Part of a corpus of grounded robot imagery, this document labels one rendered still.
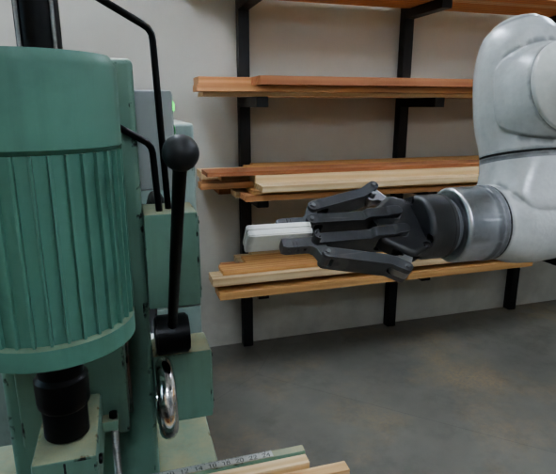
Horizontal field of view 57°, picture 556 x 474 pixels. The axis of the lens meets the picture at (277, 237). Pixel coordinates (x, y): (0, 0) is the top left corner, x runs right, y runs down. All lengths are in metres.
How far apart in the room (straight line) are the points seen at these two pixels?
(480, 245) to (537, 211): 0.08
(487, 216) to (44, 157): 0.46
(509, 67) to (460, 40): 2.93
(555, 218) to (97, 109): 0.51
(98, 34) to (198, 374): 2.28
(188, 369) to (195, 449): 0.29
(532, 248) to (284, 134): 2.48
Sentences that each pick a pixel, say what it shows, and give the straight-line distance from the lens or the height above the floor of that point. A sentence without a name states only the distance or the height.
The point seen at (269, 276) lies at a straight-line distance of 2.64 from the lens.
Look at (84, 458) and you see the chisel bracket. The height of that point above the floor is 1.07.
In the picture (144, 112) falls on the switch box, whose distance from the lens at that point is 0.86.
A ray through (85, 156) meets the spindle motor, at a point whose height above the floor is 1.41.
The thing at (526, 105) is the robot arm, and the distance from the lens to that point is 0.64.
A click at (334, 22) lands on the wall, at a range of 3.17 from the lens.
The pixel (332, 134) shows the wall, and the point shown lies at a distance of 3.14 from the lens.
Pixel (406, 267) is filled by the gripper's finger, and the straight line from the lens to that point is 0.55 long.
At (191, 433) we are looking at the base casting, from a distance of 1.14.
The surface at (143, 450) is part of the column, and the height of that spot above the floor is 0.90.
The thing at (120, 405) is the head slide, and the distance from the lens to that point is 0.79.
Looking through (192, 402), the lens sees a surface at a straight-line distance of 0.87.
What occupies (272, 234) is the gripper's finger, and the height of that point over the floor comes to 1.33.
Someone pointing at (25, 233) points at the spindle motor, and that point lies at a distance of 0.52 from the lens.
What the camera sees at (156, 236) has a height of 1.27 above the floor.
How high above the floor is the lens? 1.46
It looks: 14 degrees down
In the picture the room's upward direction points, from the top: straight up
